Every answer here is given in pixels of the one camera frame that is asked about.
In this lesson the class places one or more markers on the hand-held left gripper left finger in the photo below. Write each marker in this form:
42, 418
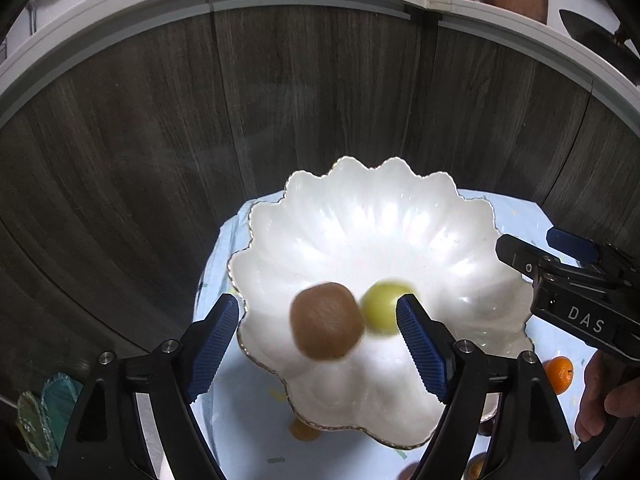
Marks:
215, 350

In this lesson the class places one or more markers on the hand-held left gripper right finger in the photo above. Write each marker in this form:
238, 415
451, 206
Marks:
420, 355

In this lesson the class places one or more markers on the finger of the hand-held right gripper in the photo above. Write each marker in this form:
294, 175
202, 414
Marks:
525, 257
570, 242

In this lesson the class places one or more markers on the green apple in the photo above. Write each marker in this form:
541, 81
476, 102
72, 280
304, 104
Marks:
380, 305

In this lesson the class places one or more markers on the orange mandarin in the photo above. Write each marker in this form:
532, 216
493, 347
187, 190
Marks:
559, 375
476, 467

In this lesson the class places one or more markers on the brown kiwi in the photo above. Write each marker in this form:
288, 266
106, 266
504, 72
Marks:
327, 320

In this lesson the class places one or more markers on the yellow-brown fruit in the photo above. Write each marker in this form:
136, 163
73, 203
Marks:
302, 431

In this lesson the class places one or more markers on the white scalloped bowl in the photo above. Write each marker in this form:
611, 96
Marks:
350, 230

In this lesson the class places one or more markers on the person's right hand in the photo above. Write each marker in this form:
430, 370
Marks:
592, 395

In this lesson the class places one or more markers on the light blue tablecloth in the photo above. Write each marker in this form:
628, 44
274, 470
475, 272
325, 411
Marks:
260, 440

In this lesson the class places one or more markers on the red jujube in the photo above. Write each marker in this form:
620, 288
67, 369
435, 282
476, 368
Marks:
407, 472

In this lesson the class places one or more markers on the teal green dishes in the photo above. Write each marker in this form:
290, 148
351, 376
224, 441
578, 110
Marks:
62, 395

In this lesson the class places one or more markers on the grey wood cabinet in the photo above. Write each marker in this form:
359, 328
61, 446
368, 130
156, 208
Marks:
250, 110

